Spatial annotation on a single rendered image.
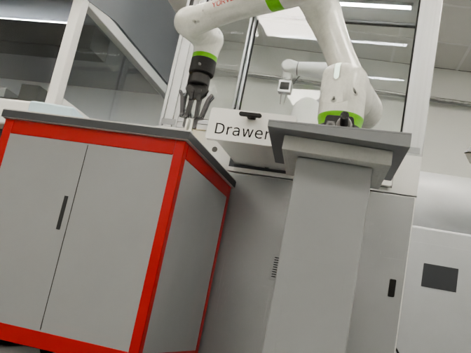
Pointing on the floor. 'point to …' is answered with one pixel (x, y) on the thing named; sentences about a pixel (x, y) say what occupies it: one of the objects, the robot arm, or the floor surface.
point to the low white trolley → (106, 234)
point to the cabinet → (380, 282)
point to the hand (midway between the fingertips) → (188, 128)
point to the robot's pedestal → (321, 244)
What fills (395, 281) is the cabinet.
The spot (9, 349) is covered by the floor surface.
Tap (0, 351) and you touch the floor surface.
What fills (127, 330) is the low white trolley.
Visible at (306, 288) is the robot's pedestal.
